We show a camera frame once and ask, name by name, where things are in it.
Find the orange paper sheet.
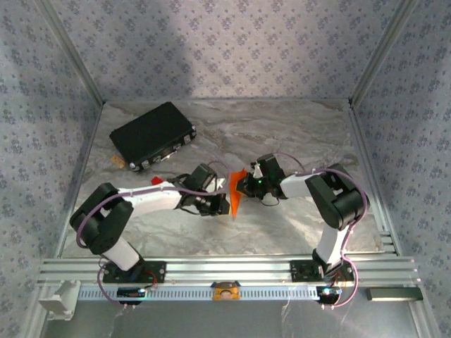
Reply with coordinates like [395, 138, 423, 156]
[228, 168, 249, 222]

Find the black hard case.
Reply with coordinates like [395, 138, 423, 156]
[109, 101, 197, 173]

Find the orange yellow figure sticker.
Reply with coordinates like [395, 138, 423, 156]
[210, 280, 242, 301]

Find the right black controller board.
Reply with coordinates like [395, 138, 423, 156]
[316, 285, 342, 304]

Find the black controller board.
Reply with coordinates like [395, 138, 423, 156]
[316, 285, 342, 304]
[116, 287, 147, 304]

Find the left black controller board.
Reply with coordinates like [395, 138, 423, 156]
[116, 287, 147, 304]

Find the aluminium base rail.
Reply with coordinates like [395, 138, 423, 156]
[35, 256, 423, 288]

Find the slotted grey cable duct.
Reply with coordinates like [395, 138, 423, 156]
[76, 284, 320, 302]

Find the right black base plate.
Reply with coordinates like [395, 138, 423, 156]
[289, 259, 355, 283]

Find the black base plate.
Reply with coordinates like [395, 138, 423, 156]
[102, 261, 167, 284]
[289, 259, 355, 283]

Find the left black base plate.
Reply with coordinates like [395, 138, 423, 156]
[102, 261, 167, 284]

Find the thin red wire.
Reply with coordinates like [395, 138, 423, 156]
[142, 270, 159, 292]
[330, 269, 349, 289]

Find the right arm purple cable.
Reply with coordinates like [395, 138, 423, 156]
[274, 151, 371, 311]

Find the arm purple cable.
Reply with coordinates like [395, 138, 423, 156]
[274, 151, 371, 311]
[75, 160, 233, 311]

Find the aluminium side rail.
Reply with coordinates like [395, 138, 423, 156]
[56, 101, 106, 258]
[347, 101, 402, 255]

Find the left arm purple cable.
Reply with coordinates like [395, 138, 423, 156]
[75, 160, 233, 311]

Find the aluminium corner post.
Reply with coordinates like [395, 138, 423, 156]
[35, 0, 107, 106]
[348, 0, 421, 106]

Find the white plastic bracket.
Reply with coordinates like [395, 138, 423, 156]
[37, 280, 81, 322]

